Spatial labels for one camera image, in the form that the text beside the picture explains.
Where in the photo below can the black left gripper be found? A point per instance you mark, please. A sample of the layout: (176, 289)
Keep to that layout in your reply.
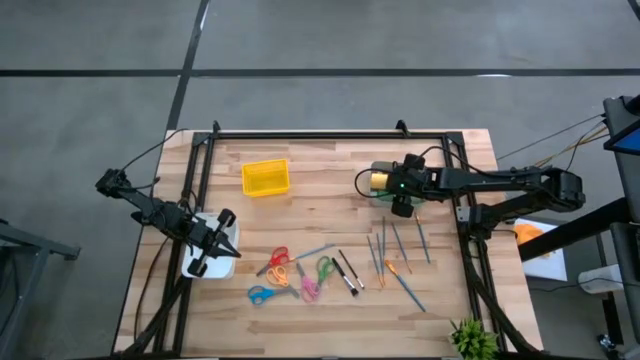
(202, 237)

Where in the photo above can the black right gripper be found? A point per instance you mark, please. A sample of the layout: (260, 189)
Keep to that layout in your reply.
(412, 182)

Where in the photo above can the thin blue paintbrush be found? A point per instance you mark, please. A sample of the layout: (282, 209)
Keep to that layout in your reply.
(384, 240)
(401, 248)
(374, 260)
(422, 239)
(379, 255)

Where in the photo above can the black marker pen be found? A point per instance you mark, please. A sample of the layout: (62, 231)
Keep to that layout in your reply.
(351, 269)

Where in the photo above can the black makeup brush silver ferrule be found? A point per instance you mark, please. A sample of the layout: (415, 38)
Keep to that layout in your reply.
(345, 277)

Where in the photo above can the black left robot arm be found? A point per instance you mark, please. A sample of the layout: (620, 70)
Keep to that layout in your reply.
(145, 205)

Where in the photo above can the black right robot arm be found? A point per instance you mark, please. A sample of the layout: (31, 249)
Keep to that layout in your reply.
(500, 179)

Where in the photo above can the white plastic bin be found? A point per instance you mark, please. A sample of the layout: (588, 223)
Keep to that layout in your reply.
(225, 270)

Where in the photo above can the yellow plastic basket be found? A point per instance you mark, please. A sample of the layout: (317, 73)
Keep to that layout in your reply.
(265, 177)

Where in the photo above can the orange object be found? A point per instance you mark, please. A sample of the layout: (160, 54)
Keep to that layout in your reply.
(530, 234)

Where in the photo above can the white box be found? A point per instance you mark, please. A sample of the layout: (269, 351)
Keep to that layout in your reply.
(550, 265)

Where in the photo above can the green plant white pot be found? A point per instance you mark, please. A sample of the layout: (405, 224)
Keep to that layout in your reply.
(472, 342)

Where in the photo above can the grey metal stand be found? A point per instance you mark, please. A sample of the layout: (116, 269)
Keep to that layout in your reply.
(40, 245)

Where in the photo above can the black desk stand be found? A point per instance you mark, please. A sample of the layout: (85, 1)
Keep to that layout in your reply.
(575, 230)

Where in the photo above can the white device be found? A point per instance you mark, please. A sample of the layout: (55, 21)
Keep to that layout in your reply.
(600, 280)

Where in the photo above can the monitor with blue screen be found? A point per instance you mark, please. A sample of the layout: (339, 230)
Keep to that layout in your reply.
(630, 142)

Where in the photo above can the black aluminium frame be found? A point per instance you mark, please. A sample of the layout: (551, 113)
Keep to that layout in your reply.
(325, 135)

